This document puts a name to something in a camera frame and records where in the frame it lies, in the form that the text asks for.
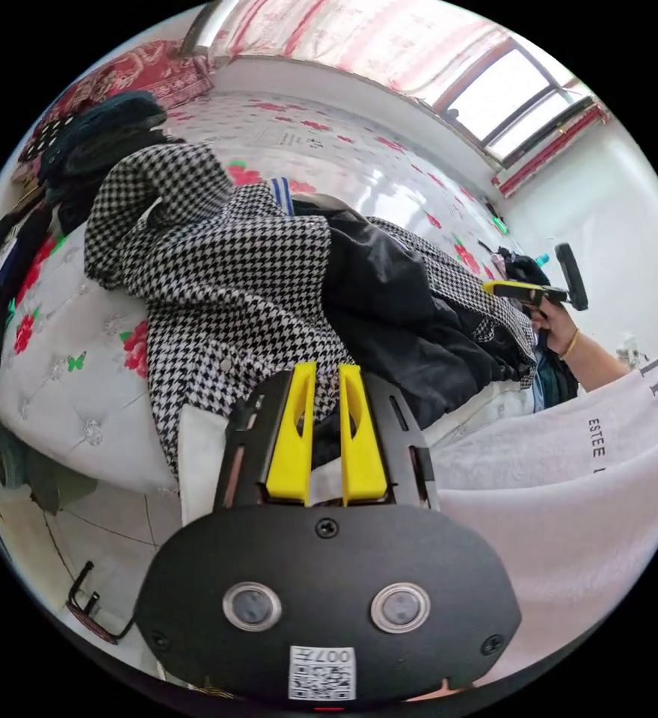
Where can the bed with floral sheet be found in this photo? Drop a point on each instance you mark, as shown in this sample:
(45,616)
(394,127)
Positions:
(334,151)

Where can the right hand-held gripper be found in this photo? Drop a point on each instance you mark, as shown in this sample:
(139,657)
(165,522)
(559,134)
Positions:
(550,295)

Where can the red patterned pillow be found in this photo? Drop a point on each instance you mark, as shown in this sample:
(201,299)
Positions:
(138,73)

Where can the person's right forearm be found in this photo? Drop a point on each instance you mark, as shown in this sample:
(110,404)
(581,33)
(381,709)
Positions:
(598,364)

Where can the pink patterned curtain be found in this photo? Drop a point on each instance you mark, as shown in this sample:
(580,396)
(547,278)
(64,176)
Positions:
(362,39)

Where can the window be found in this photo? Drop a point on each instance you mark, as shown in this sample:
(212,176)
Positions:
(508,95)

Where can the person's body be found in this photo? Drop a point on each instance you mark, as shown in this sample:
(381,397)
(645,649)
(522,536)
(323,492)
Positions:
(559,505)

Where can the gray plaid jacket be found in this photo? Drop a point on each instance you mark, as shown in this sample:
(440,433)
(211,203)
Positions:
(239,280)

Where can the person's right hand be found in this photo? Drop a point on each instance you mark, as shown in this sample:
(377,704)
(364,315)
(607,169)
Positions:
(556,328)

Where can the dark green garment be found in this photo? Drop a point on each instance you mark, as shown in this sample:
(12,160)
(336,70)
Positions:
(559,387)

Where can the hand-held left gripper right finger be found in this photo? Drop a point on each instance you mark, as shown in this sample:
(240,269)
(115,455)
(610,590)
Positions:
(362,460)

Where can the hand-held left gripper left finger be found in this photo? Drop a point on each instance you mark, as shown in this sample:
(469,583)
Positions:
(291,449)

